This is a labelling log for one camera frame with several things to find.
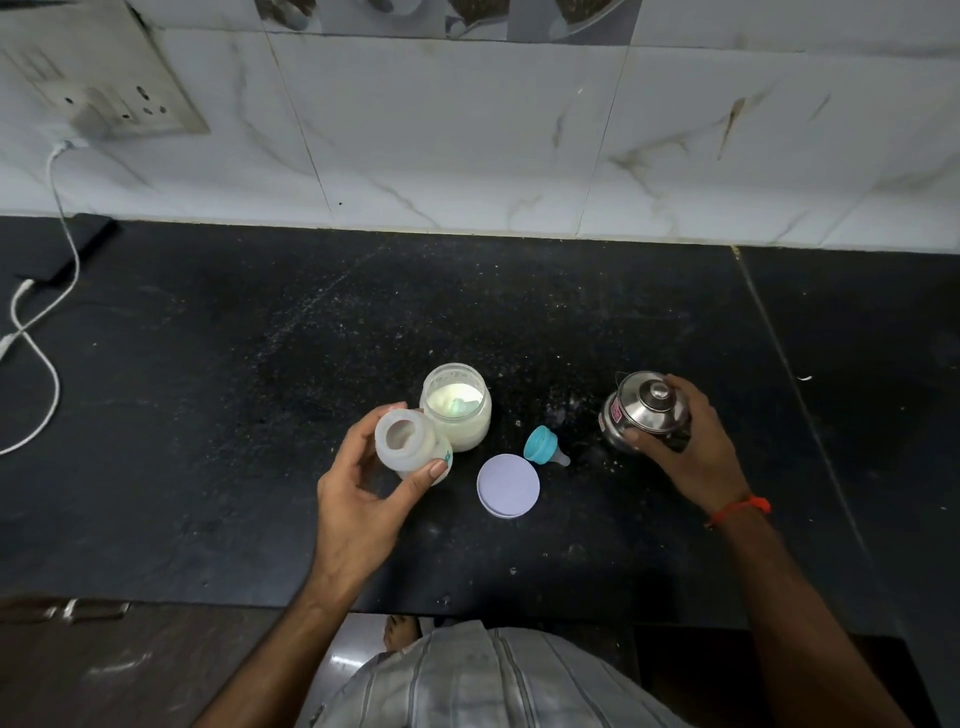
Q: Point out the person's left hand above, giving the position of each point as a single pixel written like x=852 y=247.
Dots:
x=352 y=517

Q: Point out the person's right hand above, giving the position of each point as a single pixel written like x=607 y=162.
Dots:
x=705 y=465

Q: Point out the small steel pot with lid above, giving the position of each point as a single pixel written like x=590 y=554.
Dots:
x=645 y=409

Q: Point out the clear plastic baby bottle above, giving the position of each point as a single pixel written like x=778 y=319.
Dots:
x=409 y=450

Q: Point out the glass milk powder jar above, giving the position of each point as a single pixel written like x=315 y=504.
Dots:
x=465 y=431

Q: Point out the small green measuring scoop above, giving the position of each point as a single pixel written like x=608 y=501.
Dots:
x=459 y=405

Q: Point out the lilac jar lid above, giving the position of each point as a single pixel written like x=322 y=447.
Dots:
x=508 y=486

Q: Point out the blue bottle cap with nipple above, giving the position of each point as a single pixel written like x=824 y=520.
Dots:
x=538 y=444

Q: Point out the person's left forearm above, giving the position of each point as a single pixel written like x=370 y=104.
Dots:
x=285 y=660

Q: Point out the person's right forearm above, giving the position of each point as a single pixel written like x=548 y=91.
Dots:
x=795 y=622

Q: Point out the person's foot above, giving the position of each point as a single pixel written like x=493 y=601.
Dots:
x=401 y=634

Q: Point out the grey striped shirt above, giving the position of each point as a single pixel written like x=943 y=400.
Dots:
x=487 y=690

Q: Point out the dark wooden cabinet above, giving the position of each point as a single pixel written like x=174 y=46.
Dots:
x=150 y=667

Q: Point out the black phone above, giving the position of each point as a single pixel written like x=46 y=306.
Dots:
x=75 y=244

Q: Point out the white charger plug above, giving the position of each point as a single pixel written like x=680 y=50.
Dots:
x=86 y=124

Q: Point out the grey wall socket plate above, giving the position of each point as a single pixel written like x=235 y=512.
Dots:
x=90 y=52

